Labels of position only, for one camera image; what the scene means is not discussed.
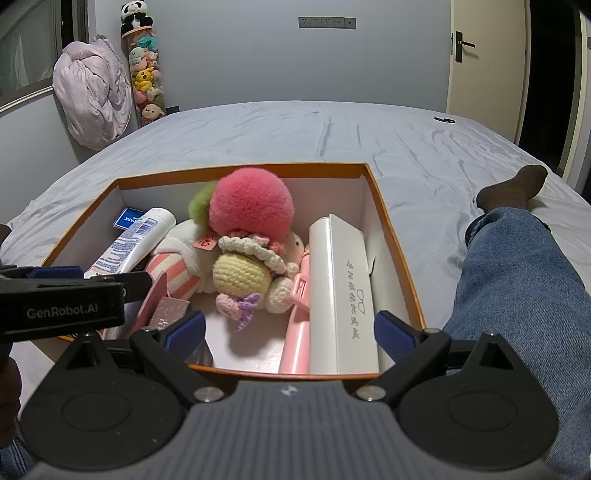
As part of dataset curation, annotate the white blue cream tube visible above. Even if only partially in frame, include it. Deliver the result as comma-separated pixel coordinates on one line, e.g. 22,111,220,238
84,208,176,279

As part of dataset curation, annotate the white striped plush toy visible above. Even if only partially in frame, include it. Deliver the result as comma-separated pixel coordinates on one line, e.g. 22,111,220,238
146,219,221,300

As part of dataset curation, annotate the long white glasses box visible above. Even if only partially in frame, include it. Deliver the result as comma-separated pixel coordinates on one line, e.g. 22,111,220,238
310,214,379,375

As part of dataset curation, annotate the yellow crochet doll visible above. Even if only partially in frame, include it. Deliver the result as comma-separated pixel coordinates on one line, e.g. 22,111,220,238
212,231,305,331

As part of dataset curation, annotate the pink folding phone holder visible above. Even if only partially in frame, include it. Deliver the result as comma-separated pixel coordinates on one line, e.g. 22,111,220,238
280,248,311,375

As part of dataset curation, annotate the pink fluffy peach plush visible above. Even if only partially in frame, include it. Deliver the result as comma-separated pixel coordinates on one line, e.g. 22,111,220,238
188,167,294,242

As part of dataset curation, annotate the pink card pack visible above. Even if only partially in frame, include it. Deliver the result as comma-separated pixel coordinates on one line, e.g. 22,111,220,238
123,273,192,338

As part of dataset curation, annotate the left hand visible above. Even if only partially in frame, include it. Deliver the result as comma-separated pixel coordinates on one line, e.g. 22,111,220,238
0,223,24,451

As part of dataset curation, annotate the blue small box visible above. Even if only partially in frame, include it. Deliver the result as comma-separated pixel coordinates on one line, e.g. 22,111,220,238
113,208,144,231

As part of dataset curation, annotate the right leg in jeans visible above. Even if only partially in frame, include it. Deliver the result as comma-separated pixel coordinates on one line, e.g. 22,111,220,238
445,165,590,479

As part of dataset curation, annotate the leg in jeans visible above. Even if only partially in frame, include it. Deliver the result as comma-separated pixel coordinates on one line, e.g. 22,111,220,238
0,436,36,480
445,165,590,479

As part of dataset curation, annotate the left leg in jeans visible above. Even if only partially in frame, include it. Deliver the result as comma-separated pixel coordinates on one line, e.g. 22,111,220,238
0,436,36,480

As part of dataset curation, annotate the orange white storage box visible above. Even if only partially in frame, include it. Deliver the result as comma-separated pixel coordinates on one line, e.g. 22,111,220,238
45,163,425,379

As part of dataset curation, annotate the grey bed sheet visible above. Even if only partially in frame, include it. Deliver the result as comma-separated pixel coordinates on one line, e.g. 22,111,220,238
1,102,590,327

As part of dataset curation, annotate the pink quilted jacket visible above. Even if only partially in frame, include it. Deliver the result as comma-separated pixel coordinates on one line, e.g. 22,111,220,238
52,34,133,151

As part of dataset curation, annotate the hanging plush toy organiser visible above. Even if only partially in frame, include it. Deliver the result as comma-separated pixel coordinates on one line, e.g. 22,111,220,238
122,26,166,127

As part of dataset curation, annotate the panda plush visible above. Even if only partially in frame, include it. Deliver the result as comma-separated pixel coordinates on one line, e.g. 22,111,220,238
120,0,153,36

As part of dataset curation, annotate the cream door with handle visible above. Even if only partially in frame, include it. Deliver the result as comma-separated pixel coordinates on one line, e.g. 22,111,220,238
446,0,529,142

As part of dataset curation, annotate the wall socket strip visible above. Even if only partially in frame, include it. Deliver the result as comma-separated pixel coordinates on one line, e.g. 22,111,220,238
297,16,356,29

